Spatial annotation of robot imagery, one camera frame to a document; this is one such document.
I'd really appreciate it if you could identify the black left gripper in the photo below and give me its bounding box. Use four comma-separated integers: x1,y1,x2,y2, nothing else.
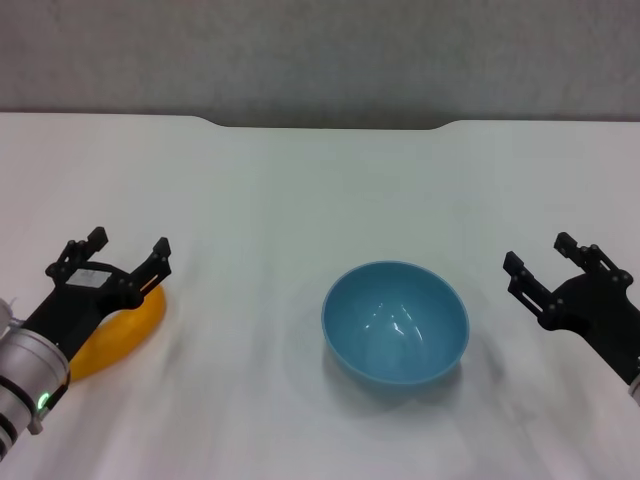
22,227,173,360

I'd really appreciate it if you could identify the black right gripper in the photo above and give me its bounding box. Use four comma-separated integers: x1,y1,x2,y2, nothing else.
502,232,640,386

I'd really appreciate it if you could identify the blue plastic bowl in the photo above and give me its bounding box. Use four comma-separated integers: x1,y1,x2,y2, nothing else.
321,259,471,387

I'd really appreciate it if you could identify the yellow banana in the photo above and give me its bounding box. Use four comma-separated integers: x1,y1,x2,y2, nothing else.
67,287,167,382

